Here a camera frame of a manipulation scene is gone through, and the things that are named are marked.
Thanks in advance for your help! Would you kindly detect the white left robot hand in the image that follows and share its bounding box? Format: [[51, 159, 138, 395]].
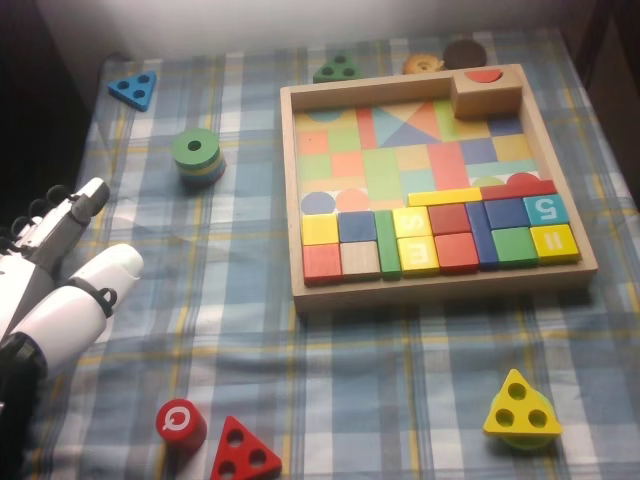
[[0, 177, 145, 369]]

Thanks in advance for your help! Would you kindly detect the blue plaid cloth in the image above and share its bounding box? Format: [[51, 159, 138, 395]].
[[22, 27, 640, 480]]

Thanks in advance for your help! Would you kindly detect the green round disc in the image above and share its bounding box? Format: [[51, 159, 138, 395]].
[[497, 387, 557, 453]]

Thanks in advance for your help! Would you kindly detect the blue triangle piece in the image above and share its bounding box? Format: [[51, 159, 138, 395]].
[[106, 69, 158, 112]]

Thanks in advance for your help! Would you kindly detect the yellow triangle piece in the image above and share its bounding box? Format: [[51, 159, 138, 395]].
[[482, 368, 563, 437]]

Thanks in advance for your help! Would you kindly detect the stack of coloured rings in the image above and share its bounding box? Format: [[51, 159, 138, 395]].
[[170, 127, 227, 189]]

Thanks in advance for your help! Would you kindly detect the red cylinder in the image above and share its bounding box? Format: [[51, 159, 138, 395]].
[[155, 397, 208, 449]]

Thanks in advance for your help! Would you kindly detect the brown round toy cookie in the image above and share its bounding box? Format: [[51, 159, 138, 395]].
[[442, 38, 489, 69]]

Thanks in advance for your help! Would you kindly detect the red semicircle piece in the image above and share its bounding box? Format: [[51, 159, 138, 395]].
[[463, 69, 504, 84]]

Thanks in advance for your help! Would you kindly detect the wooden puzzle tray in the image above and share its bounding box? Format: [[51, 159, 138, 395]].
[[278, 63, 600, 312]]

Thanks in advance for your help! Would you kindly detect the red triangle piece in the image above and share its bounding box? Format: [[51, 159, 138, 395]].
[[209, 415, 284, 480]]

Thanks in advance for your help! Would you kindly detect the green triangle piece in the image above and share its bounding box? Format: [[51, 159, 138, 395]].
[[312, 52, 364, 84]]

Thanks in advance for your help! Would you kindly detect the natural wooden arch block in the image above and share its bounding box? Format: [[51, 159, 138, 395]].
[[451, 67, 524, 120]]

